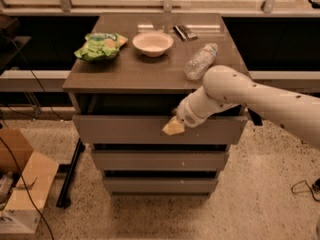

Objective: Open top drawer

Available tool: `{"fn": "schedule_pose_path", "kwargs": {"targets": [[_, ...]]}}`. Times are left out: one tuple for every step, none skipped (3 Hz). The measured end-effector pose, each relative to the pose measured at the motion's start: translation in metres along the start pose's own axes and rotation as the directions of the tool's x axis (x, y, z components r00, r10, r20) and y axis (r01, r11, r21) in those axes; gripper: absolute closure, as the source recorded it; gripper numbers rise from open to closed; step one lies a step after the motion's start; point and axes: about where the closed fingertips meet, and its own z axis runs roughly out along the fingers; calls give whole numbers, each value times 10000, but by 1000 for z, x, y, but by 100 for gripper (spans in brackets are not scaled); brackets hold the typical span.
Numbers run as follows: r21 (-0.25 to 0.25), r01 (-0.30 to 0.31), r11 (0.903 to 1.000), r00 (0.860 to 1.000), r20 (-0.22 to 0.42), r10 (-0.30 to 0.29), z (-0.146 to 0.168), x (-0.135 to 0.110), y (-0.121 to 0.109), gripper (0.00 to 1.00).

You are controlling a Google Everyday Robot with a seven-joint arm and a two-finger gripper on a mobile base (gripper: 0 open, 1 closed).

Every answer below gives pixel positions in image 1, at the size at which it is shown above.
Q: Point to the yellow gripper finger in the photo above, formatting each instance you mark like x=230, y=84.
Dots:
x=174, y=126

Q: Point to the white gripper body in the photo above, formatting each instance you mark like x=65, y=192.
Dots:
x=185, y=116

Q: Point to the grey top drawer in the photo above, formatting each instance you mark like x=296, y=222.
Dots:
x=103, y=129

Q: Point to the grey drawer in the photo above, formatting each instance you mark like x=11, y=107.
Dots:
x=159, y=161
x=165, y=186
x=103, y=129

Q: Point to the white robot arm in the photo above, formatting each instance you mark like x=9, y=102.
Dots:
x=223, y=88

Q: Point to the grey bottom drawer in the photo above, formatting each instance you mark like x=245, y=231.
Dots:
x=165, y=186

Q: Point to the grey drawer cabinet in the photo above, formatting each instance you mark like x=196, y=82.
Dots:
x=132, y=84

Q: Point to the grey middle drawer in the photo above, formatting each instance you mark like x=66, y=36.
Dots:
x=159, y=161

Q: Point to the clear plastic water bottle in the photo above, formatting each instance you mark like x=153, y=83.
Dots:
x=200, y=62

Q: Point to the dark snack bar wrapper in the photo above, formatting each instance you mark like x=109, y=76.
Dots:
x=184, y=33

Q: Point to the white paper bowl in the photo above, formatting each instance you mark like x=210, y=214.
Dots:
x=152, y=44

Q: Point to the green chip bag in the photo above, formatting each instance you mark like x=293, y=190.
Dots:
x=100, y=46

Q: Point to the black metal stand bar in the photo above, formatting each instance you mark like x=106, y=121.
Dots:
x=68, y=170

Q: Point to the brown cardboard box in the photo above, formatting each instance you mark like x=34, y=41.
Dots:
x=26, y=180

